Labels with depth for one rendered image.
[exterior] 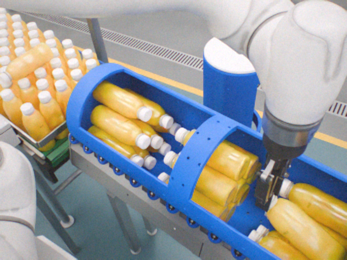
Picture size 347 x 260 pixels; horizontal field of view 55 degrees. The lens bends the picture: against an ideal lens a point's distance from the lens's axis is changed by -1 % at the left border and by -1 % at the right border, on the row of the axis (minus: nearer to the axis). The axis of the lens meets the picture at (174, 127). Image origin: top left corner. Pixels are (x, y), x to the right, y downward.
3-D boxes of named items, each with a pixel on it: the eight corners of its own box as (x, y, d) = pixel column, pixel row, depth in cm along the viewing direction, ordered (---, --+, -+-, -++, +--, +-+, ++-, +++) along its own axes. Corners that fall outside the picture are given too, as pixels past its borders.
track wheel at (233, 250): (248, 250, 86) (251, 248, 87) (233, 241, 88) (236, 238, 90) (241, 264, 87) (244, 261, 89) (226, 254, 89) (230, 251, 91)
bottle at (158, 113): (111, 101, 107) (154, 127, 99) (123, 83, 108) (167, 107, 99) (121, 110, 113) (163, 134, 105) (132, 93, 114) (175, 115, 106)
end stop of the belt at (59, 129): (41, 148, 118) (38, 143, 116) (40, 147, 119) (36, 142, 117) (120, 86, 138) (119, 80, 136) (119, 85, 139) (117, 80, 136)
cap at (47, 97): (51, 100, 115) (49, 96, 114) (39, 103, 114) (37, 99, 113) (50, 93, 117) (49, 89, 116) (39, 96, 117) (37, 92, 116)
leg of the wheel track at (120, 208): (136, 256, 186) (113, 199, 140) (128, 250, 189) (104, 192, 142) (143, 248, 189) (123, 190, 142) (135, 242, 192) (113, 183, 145)
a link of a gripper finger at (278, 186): (269, 173, 70) (271, 170, 70) (265, 190, 75) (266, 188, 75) (283, 180, 68) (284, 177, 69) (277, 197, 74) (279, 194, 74)
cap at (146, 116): (140, 107, 96) (145, 110, 95) (148, 107, 99) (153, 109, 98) (137, 119, 97) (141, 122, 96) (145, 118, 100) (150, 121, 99)
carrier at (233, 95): (212, 200, 190) (259, 188, 193) (216, 81, 125) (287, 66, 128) (197, 161, 208) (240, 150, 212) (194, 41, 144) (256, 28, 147)
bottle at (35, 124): (33, 147, 125) (12, 113, 112) (47, 135, 129) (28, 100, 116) (46, 155, 123) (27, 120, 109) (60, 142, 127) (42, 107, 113)
